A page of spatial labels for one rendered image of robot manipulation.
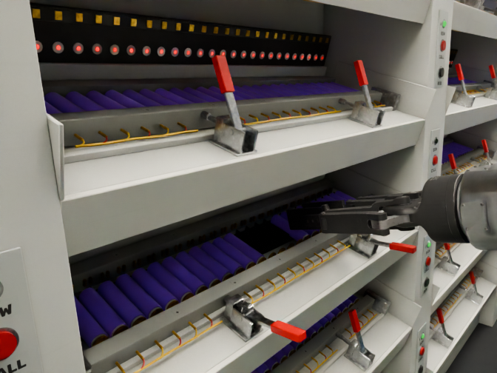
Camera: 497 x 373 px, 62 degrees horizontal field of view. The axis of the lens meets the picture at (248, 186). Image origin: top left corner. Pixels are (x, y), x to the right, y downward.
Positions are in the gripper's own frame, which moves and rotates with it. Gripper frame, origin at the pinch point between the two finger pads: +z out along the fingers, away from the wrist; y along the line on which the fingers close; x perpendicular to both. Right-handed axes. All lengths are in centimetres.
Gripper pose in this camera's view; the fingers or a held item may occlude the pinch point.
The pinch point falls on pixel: (316, 214)
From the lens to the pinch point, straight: 59.8
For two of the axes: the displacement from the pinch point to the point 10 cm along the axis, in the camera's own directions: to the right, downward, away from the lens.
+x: 2.0, 9.8, 0.7
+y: -6.9, 1.9, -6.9
